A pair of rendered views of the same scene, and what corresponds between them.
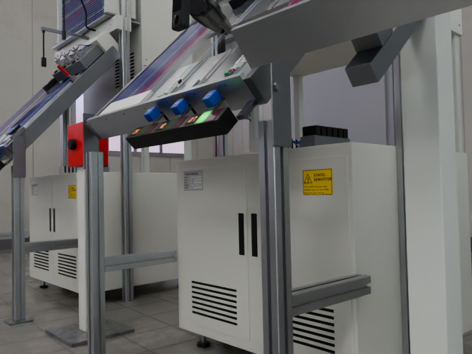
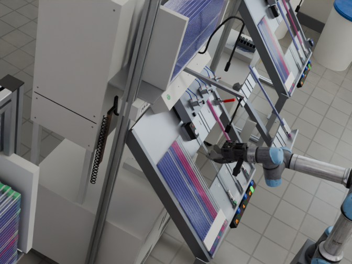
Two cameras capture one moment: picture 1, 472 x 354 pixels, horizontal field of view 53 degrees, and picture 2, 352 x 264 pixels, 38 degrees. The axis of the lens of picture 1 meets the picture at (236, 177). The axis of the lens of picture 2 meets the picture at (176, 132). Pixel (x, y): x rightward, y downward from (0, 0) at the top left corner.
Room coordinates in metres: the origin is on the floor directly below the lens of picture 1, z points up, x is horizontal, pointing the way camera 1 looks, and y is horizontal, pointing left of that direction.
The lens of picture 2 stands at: (2.44, 1.35, 2.59)
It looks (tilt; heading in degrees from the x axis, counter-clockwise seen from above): 41 degrees down; 234
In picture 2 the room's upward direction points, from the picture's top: 19 degrees clockwise
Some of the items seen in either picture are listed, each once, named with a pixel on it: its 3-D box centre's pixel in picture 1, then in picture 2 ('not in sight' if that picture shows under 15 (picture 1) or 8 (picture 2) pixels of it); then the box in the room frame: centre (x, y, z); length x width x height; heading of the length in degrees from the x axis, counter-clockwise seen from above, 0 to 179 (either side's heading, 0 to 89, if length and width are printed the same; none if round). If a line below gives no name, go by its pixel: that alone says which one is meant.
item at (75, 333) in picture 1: (88, 227); not in sight; (1.77, 0.56, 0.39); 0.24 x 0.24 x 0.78; 42
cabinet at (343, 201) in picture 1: (319, 251); (109, 200); (1.54, -0.27, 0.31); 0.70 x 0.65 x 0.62; 42
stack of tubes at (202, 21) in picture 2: not in sight; (188, 23); (1.42, -0.22, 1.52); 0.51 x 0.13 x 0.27; 42
